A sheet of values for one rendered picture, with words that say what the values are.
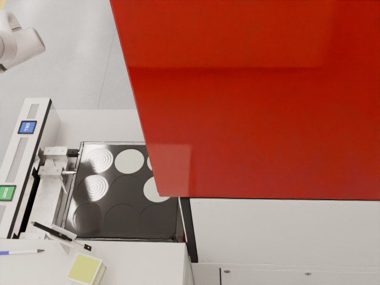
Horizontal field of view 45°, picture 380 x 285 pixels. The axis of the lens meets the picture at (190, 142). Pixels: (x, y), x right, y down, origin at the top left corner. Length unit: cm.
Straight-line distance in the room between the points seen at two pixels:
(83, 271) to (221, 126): 60
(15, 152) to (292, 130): 103
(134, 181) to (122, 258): 30
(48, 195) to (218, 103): 91
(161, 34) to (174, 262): 76
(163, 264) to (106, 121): 70
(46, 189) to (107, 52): 185
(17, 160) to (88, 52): 184
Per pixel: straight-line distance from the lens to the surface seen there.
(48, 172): 161
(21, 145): 165
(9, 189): 155
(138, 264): 131
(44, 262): 139
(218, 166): 97
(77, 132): 179
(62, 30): 360
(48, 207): 157
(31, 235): 151
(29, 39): 146
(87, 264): 127
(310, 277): 156
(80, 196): 153
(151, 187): 149
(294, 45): 71
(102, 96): 302
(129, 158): 157
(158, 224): 143
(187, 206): 112
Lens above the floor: 217
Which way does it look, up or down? 54 degrees down
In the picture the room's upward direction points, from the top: 7 degrees counter-clockwise
